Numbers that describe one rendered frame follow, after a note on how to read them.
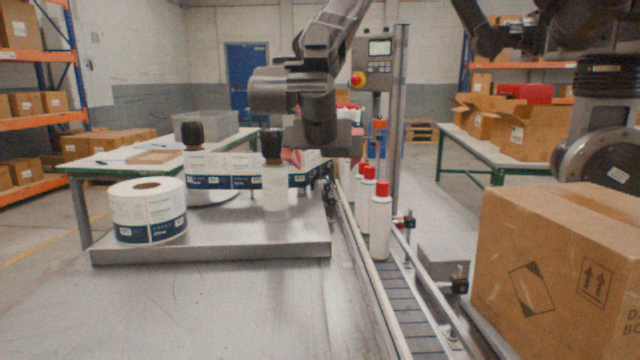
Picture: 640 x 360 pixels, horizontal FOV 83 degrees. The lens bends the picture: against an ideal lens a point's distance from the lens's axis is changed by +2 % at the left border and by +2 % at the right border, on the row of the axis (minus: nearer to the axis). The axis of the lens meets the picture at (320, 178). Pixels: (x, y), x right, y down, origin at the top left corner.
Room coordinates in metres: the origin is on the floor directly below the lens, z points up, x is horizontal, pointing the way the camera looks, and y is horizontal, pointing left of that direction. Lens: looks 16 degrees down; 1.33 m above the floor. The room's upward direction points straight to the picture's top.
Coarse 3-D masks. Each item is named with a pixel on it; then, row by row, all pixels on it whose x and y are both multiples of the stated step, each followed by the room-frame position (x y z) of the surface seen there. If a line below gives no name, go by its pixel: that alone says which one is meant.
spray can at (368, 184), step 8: (368, 168) 0.98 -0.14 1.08; (368, 176) 0.98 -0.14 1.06; (360, 184) 0.99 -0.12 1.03; (368, 184) 0.97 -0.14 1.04; (360, 192) 0.99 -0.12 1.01; (368, 192) 0.97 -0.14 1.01; (360, 200) 0.99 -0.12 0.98; (368, 200) 0.97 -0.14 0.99; (360, 208) 0.99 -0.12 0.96; (368, 208) 0.97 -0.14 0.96; (360, 216) 0.99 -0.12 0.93; (368, 216) 0.97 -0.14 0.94; (360, 224) 0.99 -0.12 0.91; (368, 224) 0.97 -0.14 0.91; (360, 232) 0.99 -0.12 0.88; (368, 232) 0.97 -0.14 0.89
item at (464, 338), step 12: (396, 228) 0.84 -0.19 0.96; (408, 252) 0.71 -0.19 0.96; (420, 264) 0.66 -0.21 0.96; (420, 276) 0.63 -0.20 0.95; (432, 288) 0.57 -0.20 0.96; (444, 300) 0.54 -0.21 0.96; (444, 312) 0.51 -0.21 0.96; (456, 324) 0.47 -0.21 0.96; (468, 336) 0.45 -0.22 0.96; (468, 348) 0.43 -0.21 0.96
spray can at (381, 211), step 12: (384, 180) 0.85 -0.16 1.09; (384, 192) 0.83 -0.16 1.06; (372, 204) 0.83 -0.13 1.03; (384, 204) 0.82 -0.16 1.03; (372, 216) 0.83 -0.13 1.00; (384, 216) 0.82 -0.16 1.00; (372, 228) 0.83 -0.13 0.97; (384, 228) 0.82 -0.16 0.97; (372, 240) 0.83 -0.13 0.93; (384, 240) 0.82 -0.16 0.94; (372, 252) 0.83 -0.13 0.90; (384, 252) 0.82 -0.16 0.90
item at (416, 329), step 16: (352, 208) 1.20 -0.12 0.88; (368, 240) 0.94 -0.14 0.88; (384, 272) 0.76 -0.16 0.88; (400, 272) 0.76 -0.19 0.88; (384, 288) 0.70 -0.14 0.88; (400, 288) 0.70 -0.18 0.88; (400, 304) 0.64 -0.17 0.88; (416, 304) 0.64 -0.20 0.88; (384, 320) 0.59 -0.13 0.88; (400, 320) 0.59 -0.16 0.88; (416, 320) 0.59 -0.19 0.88; (416, 336) 0.55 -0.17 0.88; (432, 336) 0.55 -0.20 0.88; (416, 352) 0.51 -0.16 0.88; (432, 352) 0.51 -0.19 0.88
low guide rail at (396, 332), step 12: (336, 180) 1.44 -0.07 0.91; (348, 216) 1.06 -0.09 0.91; (360, 240) 0.86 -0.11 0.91; (372, 264) 0.74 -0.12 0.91; (372, 276) 0.69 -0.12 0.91; (384, 300) 0.60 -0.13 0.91; (384, 312) 0.58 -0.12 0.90; (396, 324) 0.53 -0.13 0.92; (396, 336) 0.50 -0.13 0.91; (408, 348) 0.48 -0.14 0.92
